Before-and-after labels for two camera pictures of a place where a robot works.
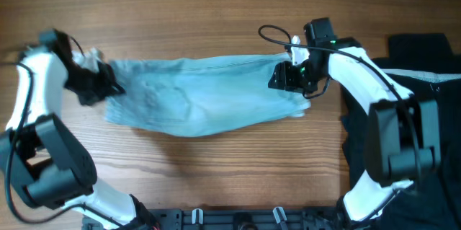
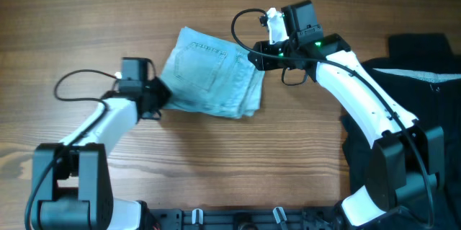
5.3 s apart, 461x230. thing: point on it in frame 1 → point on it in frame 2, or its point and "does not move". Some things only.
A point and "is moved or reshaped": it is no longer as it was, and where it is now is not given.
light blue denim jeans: (194, 96) is moved or reshaped
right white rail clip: (276, 215) does not move
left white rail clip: (197, 215) does not move
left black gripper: (114, 87) → (167, 94)
